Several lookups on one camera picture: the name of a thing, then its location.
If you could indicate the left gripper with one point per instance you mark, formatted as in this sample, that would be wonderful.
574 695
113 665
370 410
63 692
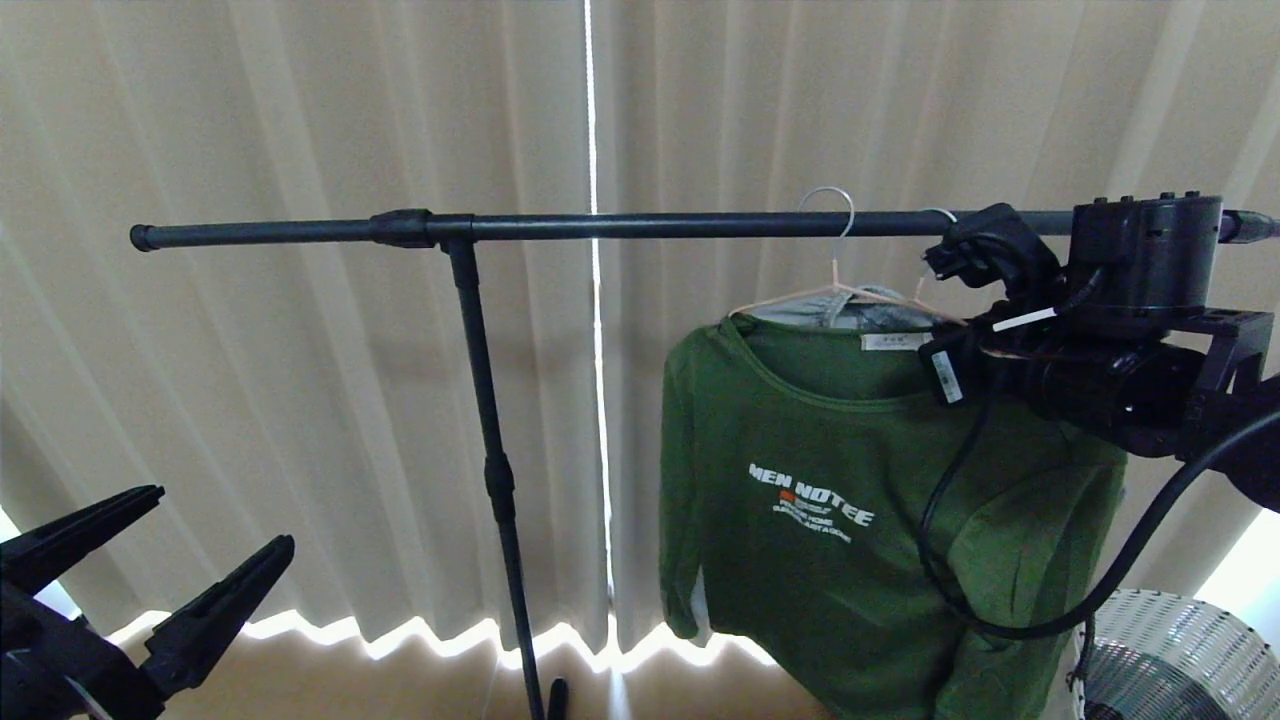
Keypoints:
50 670

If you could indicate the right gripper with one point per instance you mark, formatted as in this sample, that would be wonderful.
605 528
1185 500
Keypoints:
1100 390

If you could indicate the pink clothes hanger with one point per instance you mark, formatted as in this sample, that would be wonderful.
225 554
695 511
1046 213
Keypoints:
835 270
920 285

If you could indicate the pale grey shorts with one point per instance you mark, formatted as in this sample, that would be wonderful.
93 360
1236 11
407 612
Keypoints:
870 315

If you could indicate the green garment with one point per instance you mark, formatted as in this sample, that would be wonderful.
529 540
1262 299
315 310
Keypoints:
800 600

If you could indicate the white laundry basket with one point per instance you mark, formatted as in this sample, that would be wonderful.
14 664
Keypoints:
1180 640

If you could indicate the black clothes rack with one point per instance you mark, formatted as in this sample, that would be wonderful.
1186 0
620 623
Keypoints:
650 226

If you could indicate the beige curtain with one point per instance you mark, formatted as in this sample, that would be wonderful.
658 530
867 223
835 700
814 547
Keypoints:
300 400

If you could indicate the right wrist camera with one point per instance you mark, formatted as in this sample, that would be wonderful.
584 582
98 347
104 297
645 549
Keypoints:
990 245

